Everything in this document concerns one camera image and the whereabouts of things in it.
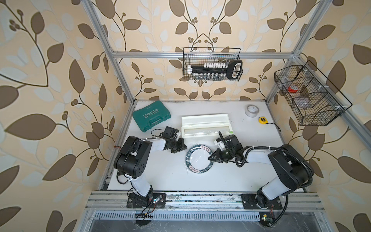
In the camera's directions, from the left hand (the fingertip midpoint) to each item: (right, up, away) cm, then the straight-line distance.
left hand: (185, 145), depth 93 cm
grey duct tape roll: (+52, +23, +20) cm, 60 cm away
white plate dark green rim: (+7, -7, -6) cm, 12 cm away
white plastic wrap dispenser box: (+14, +12, +4) cm, 19 cm away
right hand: (+15, -7, -5) cm, 18 cm away
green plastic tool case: (-26, +20, +12) cm, 35 cm away
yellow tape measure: (+57, +16, +12) cm, 60 cm away
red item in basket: (+61, +34, -13) cm, 72 cm away
